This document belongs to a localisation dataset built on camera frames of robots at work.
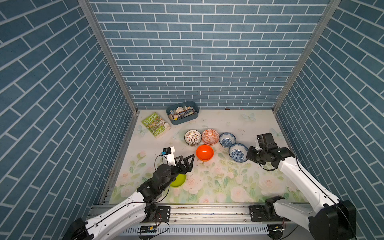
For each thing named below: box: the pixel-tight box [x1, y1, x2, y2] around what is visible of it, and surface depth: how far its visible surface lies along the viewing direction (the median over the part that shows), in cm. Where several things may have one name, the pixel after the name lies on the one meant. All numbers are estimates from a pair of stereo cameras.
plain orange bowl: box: [196, 144, 215, 162], surface depth 94 cm
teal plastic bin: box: [166, 101, 200, 125], surface depth 118 cm
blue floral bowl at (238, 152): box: [228, 143, 249, 163], surface depth 87 cm
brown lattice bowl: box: [184, 129, 202, 147], surface depth 101 cm
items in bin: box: [168, 105, 198, 121], surface depth 118 cm
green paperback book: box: [141, 112, 171, 139], surface depth 110 cm
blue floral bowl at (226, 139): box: [219, 132, 237, 148], surface depth 102 cm
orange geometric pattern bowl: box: [201, 128, 220, 145], surface depth 101 cm
